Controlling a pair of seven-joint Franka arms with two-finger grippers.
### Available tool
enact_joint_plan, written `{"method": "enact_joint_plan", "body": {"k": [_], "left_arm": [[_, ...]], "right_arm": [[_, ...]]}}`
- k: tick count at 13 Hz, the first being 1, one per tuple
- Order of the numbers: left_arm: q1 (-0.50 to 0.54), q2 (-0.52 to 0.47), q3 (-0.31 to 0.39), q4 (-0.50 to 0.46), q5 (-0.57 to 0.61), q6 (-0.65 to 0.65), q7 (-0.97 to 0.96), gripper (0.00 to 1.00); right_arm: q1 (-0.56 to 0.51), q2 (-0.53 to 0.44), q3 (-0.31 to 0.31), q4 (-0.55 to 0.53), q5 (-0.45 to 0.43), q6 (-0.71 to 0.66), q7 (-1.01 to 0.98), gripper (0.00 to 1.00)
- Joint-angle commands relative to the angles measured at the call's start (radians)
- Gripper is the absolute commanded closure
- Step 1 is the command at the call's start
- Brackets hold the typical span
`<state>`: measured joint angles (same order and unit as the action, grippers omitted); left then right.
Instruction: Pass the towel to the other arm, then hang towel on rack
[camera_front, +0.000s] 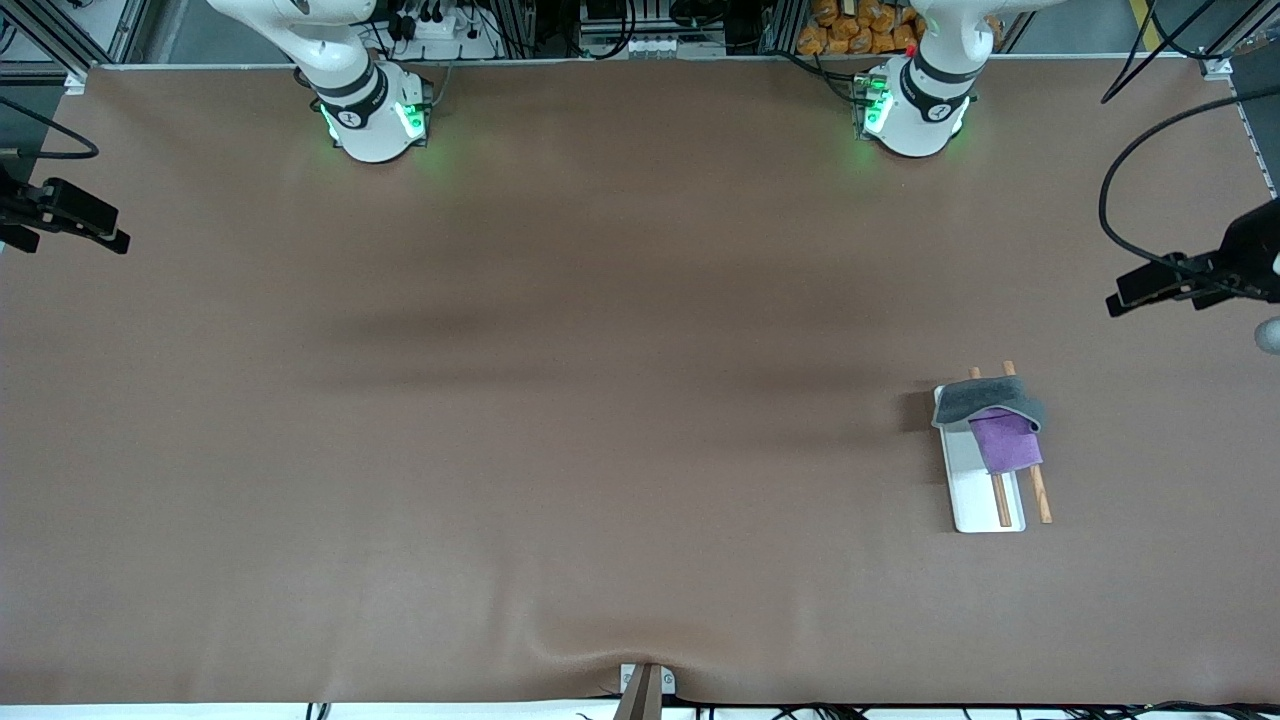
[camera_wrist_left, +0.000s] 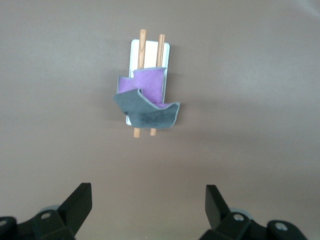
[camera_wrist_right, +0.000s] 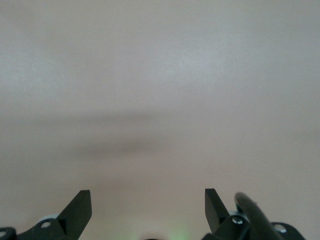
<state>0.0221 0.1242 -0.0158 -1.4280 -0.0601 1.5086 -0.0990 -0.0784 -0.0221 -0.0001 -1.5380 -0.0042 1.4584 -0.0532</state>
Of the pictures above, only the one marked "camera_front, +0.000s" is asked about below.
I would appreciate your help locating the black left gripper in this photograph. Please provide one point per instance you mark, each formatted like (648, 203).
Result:
(1252, 248)

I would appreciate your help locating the grey and purple towel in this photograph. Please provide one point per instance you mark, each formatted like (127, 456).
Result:
(1000, 440)

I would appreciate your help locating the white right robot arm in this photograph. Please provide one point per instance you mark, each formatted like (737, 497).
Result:
(370, 130)

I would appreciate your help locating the white rack with wooden bars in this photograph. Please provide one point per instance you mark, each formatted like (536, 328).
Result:
(975, 510)

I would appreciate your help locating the white power strip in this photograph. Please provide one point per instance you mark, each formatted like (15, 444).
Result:
(440, 27)

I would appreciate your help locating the orange snack bag pile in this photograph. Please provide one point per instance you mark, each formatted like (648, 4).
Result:
(850, 30)

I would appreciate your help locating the brown table mat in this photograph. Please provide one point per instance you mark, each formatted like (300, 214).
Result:
(640, 450)

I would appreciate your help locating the aluminium frame beam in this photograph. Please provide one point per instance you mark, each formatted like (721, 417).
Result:
(1225, 55)
(70, 55)

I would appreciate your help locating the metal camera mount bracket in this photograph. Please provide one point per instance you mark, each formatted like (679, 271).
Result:
(645, 695)

